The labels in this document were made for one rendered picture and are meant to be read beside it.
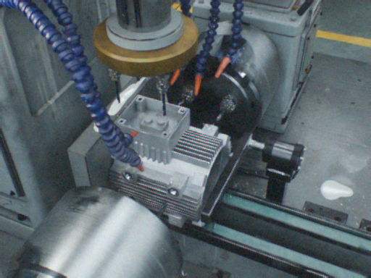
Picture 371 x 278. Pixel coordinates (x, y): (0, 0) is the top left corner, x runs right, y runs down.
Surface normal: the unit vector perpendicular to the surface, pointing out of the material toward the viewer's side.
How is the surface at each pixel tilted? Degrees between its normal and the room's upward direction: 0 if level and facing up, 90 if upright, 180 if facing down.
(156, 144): 90
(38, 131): 90
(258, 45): 32
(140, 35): 0
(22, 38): 90
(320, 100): 0
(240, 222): 90
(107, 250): 25
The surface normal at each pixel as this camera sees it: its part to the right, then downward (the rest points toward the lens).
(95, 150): 0.91, 0.27
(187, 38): -0.01, -0.73
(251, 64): 0.57, -0.39
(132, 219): 0.36, -0.55
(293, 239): -0.41, 0.62
